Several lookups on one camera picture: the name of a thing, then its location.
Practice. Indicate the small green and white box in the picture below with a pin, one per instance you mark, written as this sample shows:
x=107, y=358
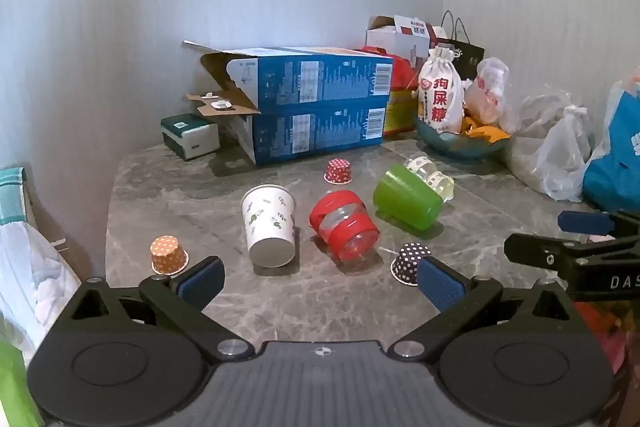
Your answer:
x=190, y=136

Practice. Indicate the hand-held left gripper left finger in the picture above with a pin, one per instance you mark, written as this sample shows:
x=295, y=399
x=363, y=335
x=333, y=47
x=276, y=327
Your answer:
x=202, y=281

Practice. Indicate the purple polka dot paper cup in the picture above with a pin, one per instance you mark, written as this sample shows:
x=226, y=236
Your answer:
x=411, y=261

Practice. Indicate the orange snack packets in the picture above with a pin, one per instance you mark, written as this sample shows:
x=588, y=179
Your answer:
x=482, y=129

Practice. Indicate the blue cardboard box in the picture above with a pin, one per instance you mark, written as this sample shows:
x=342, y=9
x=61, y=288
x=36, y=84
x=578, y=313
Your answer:
x=315, y=132

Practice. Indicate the blue bag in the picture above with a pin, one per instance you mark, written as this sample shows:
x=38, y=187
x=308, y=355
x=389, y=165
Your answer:
x=616, y=157

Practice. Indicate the red and yellow box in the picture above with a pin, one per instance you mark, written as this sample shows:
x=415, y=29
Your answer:
x=400, y=104

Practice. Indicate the blue-green bowl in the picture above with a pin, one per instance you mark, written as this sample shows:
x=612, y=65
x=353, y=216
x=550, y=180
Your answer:
x=460, y=146

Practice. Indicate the glass cup with red bands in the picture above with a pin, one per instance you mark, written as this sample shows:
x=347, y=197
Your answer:
x=344, y=227

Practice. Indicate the blue cardboard box open flap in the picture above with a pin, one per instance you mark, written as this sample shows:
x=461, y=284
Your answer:
x=320, y=77

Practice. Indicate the red and pink object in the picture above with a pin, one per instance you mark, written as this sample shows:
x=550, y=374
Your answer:
x=611, y=332

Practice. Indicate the green plastic cup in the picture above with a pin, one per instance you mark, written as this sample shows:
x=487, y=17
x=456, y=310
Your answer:
x=407, y=198

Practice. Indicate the white paper cup green print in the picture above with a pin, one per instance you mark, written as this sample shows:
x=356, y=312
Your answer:
x=269, y=227

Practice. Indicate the white plastic bag red print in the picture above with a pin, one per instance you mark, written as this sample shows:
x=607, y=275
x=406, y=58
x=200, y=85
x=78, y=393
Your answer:
x=491, y=91

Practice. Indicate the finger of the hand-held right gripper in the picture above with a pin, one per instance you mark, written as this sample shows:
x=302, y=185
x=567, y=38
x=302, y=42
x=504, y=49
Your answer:
x=582, y=222
x=537, y=252

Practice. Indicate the white carton box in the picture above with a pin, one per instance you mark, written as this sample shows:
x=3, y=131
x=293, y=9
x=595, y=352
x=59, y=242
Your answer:
x=400, y=33

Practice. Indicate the clear plastic bag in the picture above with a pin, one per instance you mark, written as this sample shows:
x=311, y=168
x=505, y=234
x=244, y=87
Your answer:
x=550, y=147

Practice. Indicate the small clear labelled jar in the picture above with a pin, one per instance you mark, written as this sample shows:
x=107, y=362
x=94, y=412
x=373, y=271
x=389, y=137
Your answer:
x=431, y=177

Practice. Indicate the orange polka dot paper cup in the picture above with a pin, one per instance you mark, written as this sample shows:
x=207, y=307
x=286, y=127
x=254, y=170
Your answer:
x=167, y=255

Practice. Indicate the green object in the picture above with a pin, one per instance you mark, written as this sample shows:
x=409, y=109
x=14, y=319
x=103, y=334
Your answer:
x=12, y=387

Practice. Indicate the white cloth pouch red print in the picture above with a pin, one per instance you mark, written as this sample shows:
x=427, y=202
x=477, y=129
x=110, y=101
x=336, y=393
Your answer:
x=440, y=92

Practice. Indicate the red polka dot paper cup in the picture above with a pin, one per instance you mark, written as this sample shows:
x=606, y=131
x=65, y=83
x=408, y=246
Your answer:
x=337, y=170

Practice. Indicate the black paper bag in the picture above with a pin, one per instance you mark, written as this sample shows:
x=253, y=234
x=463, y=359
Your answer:
x=465, y=49

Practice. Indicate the white plastic bag left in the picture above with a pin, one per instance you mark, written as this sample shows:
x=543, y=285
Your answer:
x=25, y=287

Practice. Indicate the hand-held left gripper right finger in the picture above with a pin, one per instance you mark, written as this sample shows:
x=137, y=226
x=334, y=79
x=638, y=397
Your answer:
x=442, y=284

